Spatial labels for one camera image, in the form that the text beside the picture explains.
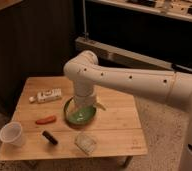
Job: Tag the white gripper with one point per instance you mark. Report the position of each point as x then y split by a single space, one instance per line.
87 101

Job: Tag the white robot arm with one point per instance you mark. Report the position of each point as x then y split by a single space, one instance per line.
170 87

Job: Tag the black eraser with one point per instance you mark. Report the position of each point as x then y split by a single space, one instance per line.
48 136

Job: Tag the green bowl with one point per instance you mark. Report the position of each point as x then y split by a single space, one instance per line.
80 116

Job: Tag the wooden folding table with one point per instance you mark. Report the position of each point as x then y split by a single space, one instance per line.
117 130

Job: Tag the orange carrot toy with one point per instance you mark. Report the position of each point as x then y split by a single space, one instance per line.
46 120

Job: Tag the white labelled bottle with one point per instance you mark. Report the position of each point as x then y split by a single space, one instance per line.
46 96

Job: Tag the clear plastic cup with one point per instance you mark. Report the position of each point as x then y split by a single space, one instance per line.
12 133

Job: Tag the metal shelf unit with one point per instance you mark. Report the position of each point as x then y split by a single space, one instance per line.
133 38

